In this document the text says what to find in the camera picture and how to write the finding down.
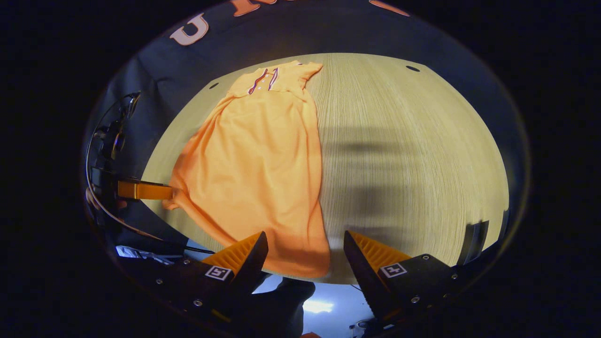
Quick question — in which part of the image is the pale crumpled cloth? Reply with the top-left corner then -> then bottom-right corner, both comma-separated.
116,245 -> 185,262

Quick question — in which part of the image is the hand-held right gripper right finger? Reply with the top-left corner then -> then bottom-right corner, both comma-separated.
343,230 -> 464,325

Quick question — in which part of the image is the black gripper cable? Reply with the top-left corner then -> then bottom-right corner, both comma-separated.
85,94 -> 216,255

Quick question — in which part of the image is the orange T-shirt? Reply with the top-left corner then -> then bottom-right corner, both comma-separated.
162,60 -> 332,279

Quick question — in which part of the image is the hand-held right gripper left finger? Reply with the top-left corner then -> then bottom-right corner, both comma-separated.
136,231 -> 270,325

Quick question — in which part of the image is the person's dark leg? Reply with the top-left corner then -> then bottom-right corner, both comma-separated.
224,278 -> 316,338

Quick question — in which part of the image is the dark blurred object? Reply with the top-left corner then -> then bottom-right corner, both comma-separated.
456,220 -> 490,267

